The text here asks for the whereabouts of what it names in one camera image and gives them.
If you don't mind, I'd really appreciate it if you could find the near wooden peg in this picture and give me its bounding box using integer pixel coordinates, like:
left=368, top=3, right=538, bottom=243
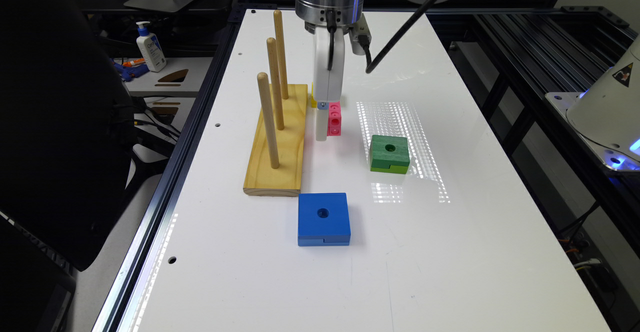
left=257, top=72, right=280, bottom=169

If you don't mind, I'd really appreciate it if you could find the far wooden peg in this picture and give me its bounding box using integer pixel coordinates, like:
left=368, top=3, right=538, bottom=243
left=273, top=9, right=289, bottom=100

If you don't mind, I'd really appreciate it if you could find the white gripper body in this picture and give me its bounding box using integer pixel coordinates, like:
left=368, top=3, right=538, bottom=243
left=313, top=26, right=345, bottom=103

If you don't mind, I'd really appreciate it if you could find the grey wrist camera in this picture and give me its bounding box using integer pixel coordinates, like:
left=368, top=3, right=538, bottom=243
left=348, top=14, right=371, bottom=56

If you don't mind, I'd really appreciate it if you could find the green wooden block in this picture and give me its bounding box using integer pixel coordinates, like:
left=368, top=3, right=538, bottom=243
left=369, top=135, right=410, bottom=174

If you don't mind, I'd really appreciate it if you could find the blue glue gun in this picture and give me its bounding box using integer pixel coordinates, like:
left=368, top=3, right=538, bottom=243
left=113, top=59, right=149, bottom=82

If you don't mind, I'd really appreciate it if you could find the wooden peg board base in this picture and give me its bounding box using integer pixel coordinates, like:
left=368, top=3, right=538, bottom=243
left=243, top=84, right=308, bottom=197

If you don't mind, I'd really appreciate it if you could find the black cable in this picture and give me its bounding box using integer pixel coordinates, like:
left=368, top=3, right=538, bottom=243
left=364, top=0, right=469, bottom=75

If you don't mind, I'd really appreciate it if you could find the black office chair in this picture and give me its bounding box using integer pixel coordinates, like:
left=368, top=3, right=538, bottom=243
left=1, top=0, right=136, bottom=331

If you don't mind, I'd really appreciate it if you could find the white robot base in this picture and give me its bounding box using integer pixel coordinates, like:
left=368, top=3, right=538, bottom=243
left=545, top=41, right=639, bottom=173

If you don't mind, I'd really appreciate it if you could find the wooden peg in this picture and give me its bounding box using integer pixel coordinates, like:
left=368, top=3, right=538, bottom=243
left=273, top=9, right=289, bottom=100
left=266, top=37, right=284, bottom=130
left=257, top=72, right=280, bottom=169

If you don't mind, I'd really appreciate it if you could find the pink plastic cube block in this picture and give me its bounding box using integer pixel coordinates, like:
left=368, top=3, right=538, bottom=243
left=327, top=102, right=342, bottom=136

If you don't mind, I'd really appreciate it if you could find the middle wooden peg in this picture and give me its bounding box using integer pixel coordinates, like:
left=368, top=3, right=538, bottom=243
left=266, top=37, right=284, bottom=130

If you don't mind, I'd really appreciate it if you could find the yellow wooden block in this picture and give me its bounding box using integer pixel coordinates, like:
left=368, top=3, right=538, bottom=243
left=310, top=84, right=317, bottom=108

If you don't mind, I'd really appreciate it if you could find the blue wooden block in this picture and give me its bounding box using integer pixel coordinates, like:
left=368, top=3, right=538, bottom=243
left=298, top=193, right=351, bottom=246

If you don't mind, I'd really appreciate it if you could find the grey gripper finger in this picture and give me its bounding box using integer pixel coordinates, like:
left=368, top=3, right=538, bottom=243
left=315, top=102, right=329, bottom=141

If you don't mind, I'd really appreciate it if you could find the white lotion pump bottle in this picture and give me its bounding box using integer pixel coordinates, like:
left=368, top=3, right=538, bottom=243
left=136, top=21, right=167, bottom=72

